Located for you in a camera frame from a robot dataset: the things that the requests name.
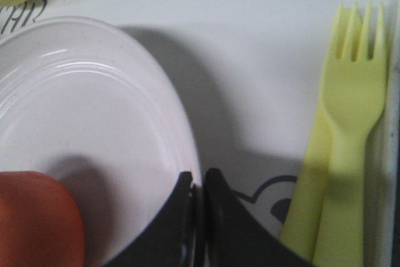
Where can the white rectangular tray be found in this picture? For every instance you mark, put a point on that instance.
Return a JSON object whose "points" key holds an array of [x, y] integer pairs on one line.
{"points": [[245, 71]]}

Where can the yellow-green plastic knife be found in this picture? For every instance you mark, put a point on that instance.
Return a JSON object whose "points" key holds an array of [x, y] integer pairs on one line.
{"points": [[300, 229]]}

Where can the yellow-green plastic fork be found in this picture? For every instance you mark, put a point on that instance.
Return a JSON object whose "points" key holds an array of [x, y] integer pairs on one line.
{"points": [[352, 95]]}

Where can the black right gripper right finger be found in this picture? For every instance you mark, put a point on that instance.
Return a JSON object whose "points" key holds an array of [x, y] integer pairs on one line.
{"points": [[234, 237]]}

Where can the orange mandarin fruit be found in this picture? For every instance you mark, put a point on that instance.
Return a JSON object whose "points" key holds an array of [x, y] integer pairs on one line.
{"points": [[40, 222]]}

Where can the beige round plate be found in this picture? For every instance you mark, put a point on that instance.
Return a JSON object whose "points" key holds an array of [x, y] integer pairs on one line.
{"points": [[86, 104]]}

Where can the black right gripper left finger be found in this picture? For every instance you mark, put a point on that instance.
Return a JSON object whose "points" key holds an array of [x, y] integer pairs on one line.
{"points": [[168, 238]]}

